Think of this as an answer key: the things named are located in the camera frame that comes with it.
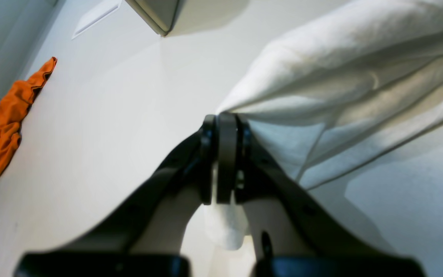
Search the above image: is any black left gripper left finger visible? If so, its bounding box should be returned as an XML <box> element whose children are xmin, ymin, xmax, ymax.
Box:
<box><xmin>14</xmin><ymin>115</ymin><xmax>217</xmax><ymax>277</ymax></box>

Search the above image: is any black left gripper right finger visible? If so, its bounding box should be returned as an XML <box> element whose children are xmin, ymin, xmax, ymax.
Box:
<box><xmin>225</xmin><ymin>113</ymin><xmax>424</xmax><ymax>277</ymax></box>

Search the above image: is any white t-shirt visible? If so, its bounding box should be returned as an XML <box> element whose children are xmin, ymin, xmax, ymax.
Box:
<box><xmin>217</xmin><ymin>0</ymin><xmax>443</xmax><ymax>254</ymax></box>

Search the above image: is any orange cloth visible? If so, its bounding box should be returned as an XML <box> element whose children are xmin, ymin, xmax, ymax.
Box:
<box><xmin>0</xmin><ymin>57</ymin><xmax>58</xmax><ymax>176</ymax></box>

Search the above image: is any beige cardboard box right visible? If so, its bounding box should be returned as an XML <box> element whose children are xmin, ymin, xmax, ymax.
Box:
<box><xmin>126</xmin><ymin>0</ymin><xmax>180</xmax><ymax>37</ymax></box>

